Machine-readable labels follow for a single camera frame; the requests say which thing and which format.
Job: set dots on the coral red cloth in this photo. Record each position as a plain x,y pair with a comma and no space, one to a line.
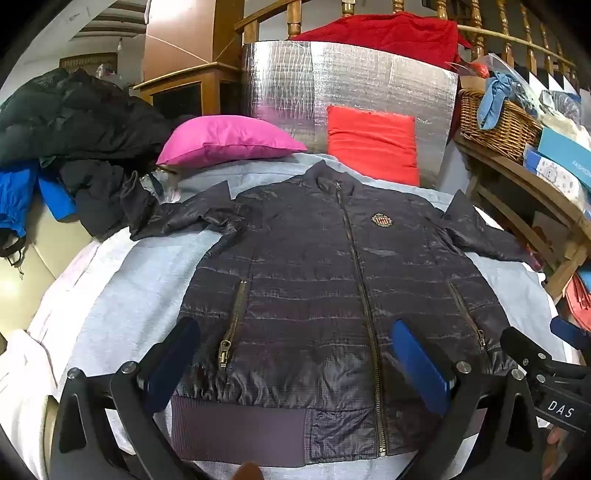
581,300

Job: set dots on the grey lace cloth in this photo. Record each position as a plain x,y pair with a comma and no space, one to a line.
563,106

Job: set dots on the wooden bench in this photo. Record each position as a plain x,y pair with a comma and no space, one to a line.
531,184

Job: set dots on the light blue cloth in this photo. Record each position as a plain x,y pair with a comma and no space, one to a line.
498,99

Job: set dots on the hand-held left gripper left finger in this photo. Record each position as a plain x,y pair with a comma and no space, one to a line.
171,364

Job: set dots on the bright blue garment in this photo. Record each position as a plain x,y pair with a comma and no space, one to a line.
18,194

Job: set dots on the red pillow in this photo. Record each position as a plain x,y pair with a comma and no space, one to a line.
374,143

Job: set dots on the wicker basket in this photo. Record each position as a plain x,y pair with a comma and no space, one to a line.
503,129

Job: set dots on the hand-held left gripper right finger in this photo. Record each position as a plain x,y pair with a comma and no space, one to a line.
420,369

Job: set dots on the dark quilted zip jacket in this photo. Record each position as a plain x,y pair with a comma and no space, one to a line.
314,277

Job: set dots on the brown wooden panel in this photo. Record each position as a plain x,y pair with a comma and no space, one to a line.
184,37

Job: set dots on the white patterned box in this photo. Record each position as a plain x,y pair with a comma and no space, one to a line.
554,177

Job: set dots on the person's right hand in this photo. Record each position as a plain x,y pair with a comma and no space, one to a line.
554,436

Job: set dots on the beige sofa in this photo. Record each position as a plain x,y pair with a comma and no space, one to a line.
51,249

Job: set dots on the pale pink sheet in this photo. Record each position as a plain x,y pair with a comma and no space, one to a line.
27,369

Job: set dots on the pink pillow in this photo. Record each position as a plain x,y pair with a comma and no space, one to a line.
231,138

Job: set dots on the wooden cabinet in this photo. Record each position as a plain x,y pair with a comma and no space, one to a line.
184,90

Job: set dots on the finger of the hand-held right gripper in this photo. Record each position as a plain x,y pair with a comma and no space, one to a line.
521,346
570,333

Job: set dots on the wooden stair railing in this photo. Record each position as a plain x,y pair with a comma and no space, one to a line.
503,41

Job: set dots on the dark wicker panel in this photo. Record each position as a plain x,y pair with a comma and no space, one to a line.
87,62

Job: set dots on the light grey blanket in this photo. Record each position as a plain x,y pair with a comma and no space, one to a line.
134,295

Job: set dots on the red fleece cloth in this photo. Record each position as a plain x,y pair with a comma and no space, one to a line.
392,34

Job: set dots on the silver foil insulation mat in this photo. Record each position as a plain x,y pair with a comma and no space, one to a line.
351,74

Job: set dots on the clear plastic bag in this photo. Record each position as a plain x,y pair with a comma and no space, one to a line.
159,184

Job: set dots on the black puffer coat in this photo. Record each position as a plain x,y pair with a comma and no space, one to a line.
78,115

